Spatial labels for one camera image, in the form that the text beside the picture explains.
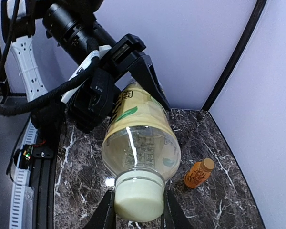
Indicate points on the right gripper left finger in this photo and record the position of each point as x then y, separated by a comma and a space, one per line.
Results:
104, 216

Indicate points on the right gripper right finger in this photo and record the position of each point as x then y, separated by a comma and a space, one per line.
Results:
173, 216

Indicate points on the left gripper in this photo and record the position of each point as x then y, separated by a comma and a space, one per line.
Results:
127, 56

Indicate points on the pale cream bottle cap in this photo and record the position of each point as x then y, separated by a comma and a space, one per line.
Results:
139, 196

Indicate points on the yellow tea bottle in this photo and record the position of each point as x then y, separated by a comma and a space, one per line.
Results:
139, 136

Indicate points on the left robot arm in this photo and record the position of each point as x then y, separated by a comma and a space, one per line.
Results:
73, 25

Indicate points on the orange tea bottle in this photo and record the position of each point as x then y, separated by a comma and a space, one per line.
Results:
199, 173

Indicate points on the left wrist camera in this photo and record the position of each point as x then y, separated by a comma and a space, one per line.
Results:
93, 101

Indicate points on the black front rail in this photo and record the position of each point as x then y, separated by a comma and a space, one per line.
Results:
42, 180

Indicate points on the white slotted cable duct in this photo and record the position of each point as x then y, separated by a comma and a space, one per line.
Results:
21, 204

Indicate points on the right black frame post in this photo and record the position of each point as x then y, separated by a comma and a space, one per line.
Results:
238, 51

